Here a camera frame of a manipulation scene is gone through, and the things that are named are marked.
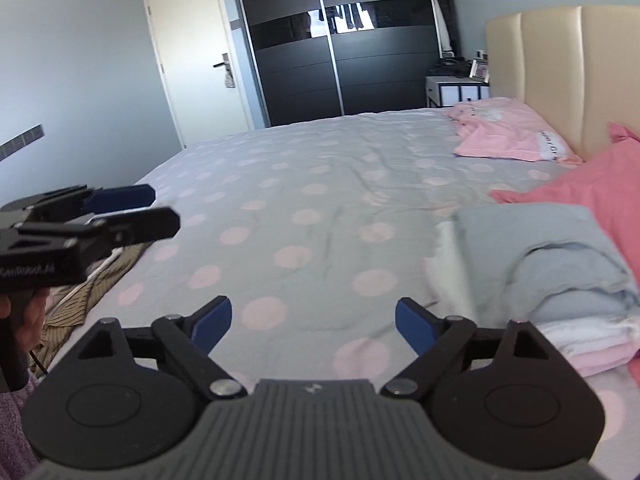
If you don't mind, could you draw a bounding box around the dark wall switch panel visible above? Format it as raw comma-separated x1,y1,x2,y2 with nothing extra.
0,124,46,162

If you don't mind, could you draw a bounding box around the salmon pink pillow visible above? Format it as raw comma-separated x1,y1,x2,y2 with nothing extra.
489,122,640,281

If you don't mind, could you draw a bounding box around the white nightstand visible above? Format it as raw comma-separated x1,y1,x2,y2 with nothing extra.
425,74,492,109

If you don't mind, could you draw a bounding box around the grey long-sleeved shirt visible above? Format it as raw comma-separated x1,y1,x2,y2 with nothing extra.
430,204,640,327

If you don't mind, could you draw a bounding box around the pink folded garment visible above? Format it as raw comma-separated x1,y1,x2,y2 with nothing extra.
570,344,640,379

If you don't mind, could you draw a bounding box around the white door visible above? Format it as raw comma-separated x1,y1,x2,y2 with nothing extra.
141,0,257,150

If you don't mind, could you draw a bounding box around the person's left hand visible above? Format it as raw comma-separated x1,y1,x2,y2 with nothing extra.
21,287,51,356

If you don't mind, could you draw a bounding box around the beige padded headboard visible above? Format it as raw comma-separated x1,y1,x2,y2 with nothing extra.
485,5,640,162

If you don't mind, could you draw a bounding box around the white folded garment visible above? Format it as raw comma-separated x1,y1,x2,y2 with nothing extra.
535,312,640,357

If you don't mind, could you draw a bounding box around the black sliding wardrobe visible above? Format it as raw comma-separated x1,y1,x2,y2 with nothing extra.
232,0,453,128

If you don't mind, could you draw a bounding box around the light pink printed pillow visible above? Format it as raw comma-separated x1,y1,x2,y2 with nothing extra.
440,96,586,166

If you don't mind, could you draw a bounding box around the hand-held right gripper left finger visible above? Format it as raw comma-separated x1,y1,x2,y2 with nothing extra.
77,295,248,401

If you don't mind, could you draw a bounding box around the black cable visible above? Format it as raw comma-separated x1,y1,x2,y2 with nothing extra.
29,346,49,377

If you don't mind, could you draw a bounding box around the person's left forearm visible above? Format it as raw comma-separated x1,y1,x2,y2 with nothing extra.
0,375,42,480

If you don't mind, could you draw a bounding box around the metal door handle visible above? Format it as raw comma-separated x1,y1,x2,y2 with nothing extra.
212,52,236,89

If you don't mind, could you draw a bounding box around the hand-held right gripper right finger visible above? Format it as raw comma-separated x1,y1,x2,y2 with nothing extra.
380,297,561,401

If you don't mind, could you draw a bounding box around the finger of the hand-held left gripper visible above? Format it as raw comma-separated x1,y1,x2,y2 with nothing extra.
91,206,181,249
84,183,157,215

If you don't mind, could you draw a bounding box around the white hanging garment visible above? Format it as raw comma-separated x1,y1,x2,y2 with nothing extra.
425,0,457,58

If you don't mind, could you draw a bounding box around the brown striped garment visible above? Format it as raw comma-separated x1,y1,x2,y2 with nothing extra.
39,242,152,377

